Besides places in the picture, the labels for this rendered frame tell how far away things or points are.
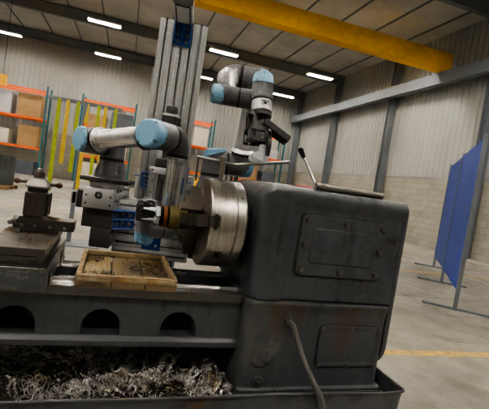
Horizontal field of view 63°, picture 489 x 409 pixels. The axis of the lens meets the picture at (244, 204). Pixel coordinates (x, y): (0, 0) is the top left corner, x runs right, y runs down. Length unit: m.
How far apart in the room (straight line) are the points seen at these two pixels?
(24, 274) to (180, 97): 1.31
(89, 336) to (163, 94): 1.32
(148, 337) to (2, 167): 12.56
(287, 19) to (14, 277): 12.06
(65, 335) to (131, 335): 0.19
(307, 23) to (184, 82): 10.95
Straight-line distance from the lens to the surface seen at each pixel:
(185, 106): 2.20
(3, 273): 1.25
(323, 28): 13.26
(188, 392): 1.37
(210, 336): 1.40
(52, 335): 1.36
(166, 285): 1.29
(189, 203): 1.45
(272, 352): 1.44
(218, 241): 1.32
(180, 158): 1.72
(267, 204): 1.29
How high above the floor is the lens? 1.24
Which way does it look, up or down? 3 degrees down
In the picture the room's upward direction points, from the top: 9 degrees clockwise
